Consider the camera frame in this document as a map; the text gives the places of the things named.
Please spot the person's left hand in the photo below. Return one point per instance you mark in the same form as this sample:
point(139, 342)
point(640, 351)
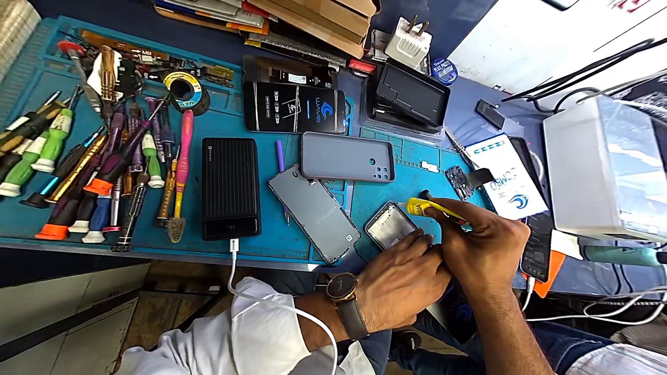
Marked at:
point(391, 284)

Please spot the person's right hand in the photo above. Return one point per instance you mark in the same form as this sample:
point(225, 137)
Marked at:
point(487, 247)

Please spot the person's right thumb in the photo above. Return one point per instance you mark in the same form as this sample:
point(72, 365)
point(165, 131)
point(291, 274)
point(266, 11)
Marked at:
point(441, 224)

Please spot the person's right index finger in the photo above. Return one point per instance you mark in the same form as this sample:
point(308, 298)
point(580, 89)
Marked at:
point(461, 207)

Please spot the person's left fingers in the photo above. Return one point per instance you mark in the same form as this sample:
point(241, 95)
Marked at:
point(424, 250)

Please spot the yellow glue tube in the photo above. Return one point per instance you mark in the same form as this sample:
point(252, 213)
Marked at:
point(420, 207)

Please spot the silver phone frame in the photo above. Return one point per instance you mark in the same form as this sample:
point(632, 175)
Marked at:
point(388, 226)

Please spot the person's right forearm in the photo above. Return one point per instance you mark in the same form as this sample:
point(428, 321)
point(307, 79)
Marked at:
point(508, 333)

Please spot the person's left forearm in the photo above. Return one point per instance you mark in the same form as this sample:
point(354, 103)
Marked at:
point(318, 317)

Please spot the phone circuit board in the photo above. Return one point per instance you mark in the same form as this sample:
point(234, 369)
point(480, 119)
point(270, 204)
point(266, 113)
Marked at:
point(459, 183)

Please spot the small white connector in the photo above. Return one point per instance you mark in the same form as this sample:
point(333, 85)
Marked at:
point(430, 166)

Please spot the white box with blue logo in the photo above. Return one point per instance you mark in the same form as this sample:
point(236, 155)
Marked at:
point(504, 177)

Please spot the silver tweezers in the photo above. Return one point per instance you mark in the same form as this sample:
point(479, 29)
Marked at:
point(458, 145)

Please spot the black display with blue logo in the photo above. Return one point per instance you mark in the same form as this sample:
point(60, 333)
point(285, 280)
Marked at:
point(457, 315)

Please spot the black phone, dark edge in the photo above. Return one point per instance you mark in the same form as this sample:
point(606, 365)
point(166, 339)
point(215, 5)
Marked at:
point(521, 147)

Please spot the small black module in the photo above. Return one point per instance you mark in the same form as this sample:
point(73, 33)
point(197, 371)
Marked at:
point(490, 113)

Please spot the blue repair mat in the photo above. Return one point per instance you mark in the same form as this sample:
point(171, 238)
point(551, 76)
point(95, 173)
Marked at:
point(333, 198)

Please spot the white cloth piece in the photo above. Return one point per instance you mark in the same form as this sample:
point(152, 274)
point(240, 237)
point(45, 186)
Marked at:
point(565, 243)

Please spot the orange card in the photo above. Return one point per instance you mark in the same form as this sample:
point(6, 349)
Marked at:
point(552, 271)

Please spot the grey phone back cover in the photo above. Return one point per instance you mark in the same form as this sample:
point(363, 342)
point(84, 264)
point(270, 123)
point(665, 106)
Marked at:
point(318, 216)

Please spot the grey phone case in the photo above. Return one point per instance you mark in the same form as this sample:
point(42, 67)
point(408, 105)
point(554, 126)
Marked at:
point(338, 156)

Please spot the black plastic box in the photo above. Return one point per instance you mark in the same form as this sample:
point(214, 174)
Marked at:
point(411, 93)

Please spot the white machine with clear cover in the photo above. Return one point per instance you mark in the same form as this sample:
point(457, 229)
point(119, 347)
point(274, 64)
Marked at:
point(583, 172)

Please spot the blue round flux tin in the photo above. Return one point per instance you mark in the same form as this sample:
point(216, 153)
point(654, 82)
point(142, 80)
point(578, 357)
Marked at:
point(444, 70)

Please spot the black phone display, printed film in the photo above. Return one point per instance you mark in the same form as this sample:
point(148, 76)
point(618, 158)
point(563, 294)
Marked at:
point(312, 112)

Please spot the white plug adapter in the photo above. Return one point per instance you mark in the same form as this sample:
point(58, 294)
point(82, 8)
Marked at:
point(408, 44)

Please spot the purple thin screwdriver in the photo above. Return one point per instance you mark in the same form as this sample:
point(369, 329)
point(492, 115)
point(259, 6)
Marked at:
point(280, 156)

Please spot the small red box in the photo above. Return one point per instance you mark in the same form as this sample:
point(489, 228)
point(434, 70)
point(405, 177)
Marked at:
point(361, 66)

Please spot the black ribbed power bank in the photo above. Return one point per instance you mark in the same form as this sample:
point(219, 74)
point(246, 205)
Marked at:
point(231, 187)

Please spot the stack of boxes and packets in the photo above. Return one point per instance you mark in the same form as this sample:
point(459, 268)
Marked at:
point(318, 21)

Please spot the pink and yellow brush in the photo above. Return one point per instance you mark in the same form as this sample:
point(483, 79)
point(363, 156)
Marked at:
point(181, 177)

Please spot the yellow label solder spool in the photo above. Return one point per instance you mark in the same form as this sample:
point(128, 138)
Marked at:
point(199, 100)

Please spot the pile of screwdrivers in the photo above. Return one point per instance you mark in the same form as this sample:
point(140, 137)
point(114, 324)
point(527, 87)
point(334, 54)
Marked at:
point(109, 172)

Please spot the white drawer cabinet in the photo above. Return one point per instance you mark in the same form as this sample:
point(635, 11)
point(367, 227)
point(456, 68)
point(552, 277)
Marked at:
point(78, 307)

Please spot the red and grey pliers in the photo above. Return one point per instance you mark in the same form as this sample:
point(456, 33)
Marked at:
point(83, 70)

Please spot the beige ribbed stack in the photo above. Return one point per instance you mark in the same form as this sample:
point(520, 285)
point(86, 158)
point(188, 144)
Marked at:
point(15, 31)

